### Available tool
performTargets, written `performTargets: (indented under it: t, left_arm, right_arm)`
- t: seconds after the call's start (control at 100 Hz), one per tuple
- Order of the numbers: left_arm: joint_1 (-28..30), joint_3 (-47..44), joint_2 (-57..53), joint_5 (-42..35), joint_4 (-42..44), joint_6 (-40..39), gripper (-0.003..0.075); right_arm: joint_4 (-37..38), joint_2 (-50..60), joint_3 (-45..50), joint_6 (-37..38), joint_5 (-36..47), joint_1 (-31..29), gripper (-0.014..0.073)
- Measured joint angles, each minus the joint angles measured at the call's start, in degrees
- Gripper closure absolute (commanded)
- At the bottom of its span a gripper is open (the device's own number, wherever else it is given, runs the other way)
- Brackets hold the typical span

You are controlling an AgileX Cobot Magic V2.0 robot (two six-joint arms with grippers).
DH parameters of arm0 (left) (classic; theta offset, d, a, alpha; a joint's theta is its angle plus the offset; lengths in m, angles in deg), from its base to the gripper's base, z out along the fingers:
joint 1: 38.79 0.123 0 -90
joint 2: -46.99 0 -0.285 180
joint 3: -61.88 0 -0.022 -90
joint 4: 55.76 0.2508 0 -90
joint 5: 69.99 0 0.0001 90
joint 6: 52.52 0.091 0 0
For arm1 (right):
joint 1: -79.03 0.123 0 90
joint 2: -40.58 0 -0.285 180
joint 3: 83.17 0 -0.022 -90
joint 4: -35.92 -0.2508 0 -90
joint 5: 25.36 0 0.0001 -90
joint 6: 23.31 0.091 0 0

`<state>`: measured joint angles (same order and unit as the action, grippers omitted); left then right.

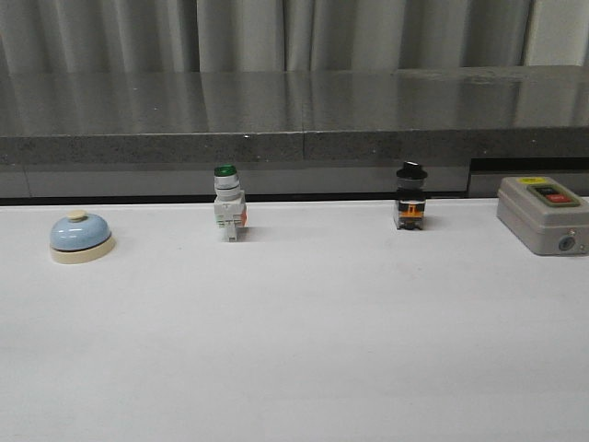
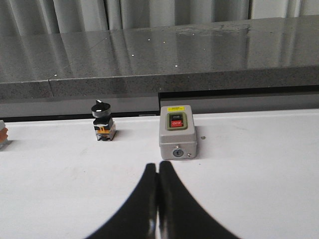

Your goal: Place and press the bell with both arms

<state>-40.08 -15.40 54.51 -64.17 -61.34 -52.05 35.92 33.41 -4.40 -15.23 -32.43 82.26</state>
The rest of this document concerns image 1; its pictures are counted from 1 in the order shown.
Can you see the grey stone counter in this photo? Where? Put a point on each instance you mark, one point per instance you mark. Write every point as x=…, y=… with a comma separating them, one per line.
x=334, y=134

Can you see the grey on-off switch box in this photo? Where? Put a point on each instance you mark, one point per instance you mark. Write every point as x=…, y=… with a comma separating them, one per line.
x=546, y=216

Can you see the black selector switch orange body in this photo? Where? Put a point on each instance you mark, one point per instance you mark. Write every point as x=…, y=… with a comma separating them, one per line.
x=411, y=200

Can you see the grey curtain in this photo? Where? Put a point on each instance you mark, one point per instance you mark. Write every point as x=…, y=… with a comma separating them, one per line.
x=246, y=36

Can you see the green pushbutton switch white body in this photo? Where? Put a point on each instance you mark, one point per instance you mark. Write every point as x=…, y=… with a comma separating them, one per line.
x=230, y=208

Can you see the blue and cream desk bell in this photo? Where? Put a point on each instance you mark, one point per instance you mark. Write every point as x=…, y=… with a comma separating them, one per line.
x=80, y=237

